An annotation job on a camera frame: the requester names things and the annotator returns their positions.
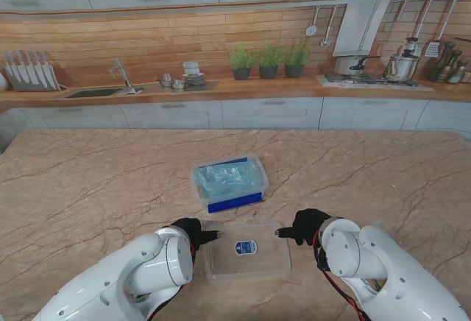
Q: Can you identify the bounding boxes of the clear lid with blue label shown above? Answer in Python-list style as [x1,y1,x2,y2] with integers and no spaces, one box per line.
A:
[203,221,292,286]

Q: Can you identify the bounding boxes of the dark kitchen sink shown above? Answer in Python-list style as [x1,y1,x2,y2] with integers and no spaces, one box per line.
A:
[64,87,124,99]

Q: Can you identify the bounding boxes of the clear bubble film sheet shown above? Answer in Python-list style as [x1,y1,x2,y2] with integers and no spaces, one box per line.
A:
[196,164,264,197]

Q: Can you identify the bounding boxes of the red black arm cables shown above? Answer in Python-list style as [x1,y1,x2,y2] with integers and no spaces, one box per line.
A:
[145,243,196,321]
[312,230,371,321]

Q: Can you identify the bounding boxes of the red black right arm cables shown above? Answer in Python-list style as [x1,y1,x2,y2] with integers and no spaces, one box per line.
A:
[312,230,371,321]

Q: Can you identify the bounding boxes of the knife block with knives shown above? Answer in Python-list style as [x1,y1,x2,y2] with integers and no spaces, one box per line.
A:
[2,49,62,93]

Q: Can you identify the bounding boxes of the steel saucepan with black handle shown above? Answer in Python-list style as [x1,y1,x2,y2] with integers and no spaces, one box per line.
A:
[333,54,382,76]

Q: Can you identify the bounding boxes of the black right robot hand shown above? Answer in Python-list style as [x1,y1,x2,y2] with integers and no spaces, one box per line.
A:
[274,208,334,247]

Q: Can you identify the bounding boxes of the stack of white dishes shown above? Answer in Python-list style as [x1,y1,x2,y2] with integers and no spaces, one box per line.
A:
[183,61,206,88]

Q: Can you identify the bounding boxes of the steel sink faucet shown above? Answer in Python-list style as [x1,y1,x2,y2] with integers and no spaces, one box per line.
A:
[109,58,144,96]

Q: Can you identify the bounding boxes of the potted green herb plant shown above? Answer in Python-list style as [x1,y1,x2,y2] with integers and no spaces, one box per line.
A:
[227,43,257,81]
[258,43,284,80]
[283,40,310,79]

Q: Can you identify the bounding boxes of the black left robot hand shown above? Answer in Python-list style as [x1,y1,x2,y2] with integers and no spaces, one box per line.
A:
[171,217,222,252]

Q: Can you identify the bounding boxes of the clear crate with blue clips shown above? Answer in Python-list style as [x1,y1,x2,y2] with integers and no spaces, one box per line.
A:
[191,152,269,214]

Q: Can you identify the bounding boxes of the red black left arm cables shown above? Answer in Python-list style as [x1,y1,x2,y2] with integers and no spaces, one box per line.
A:
[145,243,196,321]

